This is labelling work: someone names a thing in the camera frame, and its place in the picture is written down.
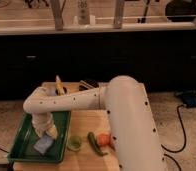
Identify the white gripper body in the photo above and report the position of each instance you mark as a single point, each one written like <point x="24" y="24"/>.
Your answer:
<point x="42" y="122"/>

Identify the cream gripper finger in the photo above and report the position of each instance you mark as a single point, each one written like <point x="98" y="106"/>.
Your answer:
<point x="52" y="132"/>

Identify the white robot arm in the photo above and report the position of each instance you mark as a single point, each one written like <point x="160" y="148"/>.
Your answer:
<point x="136" y="139"/>

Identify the green plastic tray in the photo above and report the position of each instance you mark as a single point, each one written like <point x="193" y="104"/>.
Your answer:
<point x="23" y="149"/>

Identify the small green cup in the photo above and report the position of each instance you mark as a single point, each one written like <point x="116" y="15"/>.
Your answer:
<point x="74" y="143"/>

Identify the yellow banana toy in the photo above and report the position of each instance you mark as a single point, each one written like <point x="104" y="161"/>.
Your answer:
<point x="59" y="86"/>

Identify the green chili pepper toy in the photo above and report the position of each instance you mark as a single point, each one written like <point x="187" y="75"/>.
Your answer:
<point x="94" y="145"/>

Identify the orange carrot toy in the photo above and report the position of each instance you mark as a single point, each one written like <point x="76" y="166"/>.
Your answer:
<point x="104" y="140"/>

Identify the dark striped brush block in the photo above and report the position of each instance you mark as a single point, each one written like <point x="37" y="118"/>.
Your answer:
<point x="87" y="84"/>

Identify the blue black foot pedal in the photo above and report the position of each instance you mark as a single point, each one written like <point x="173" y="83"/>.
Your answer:
<point x="188" y="98"/>

